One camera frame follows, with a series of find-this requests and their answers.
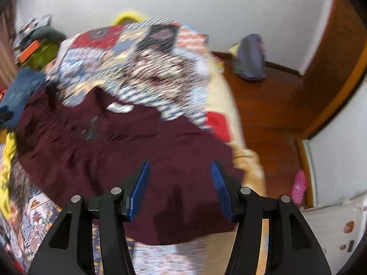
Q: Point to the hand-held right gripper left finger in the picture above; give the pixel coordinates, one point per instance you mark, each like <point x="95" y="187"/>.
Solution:
<point x="140" y="192"/>

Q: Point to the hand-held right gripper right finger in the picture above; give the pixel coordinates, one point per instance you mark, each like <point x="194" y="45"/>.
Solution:
<point x="220" y="192"/>

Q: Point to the maroon button-up shirt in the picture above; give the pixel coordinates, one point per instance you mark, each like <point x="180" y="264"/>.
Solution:
<point x="114" y="163"/>

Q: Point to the pink slipper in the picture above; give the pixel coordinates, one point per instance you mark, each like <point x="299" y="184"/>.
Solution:
<point x="298" y="187"/>

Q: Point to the bed with cream sheet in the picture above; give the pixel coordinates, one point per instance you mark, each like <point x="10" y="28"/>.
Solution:
<point x="226" y="100"/>

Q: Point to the white wardrobe sliding door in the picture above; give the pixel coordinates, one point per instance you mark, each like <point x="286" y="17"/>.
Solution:
<point x="341" y="154"/>

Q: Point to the patchwork printed blanket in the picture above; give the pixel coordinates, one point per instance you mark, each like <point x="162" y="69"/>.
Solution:
<point x="137" y="63"/>

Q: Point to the grey backpack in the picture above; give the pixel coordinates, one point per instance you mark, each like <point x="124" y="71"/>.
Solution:
<point x="251" y="58"/>

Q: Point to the yellow garment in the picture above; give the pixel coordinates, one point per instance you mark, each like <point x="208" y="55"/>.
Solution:
<point x="7" y="160"/>

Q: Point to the yellow paper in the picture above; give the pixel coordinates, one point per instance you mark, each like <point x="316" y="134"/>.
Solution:
<point x="233" y="49"/>

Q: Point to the folded blue jeans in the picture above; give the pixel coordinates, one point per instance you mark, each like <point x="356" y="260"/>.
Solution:
<point x="21" y="94"/>

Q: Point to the green box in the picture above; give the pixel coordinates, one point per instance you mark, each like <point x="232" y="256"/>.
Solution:
<point x="43" y="57"/>

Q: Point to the orange box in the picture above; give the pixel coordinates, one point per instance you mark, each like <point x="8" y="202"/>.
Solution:
<point x="28" y="52"/>

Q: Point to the wooden door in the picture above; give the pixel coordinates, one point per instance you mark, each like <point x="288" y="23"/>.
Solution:
<point x="332" y="45"/>

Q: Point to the striped red curtain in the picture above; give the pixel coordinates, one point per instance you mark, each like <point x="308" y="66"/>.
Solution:
<point x="6" y="48"/>

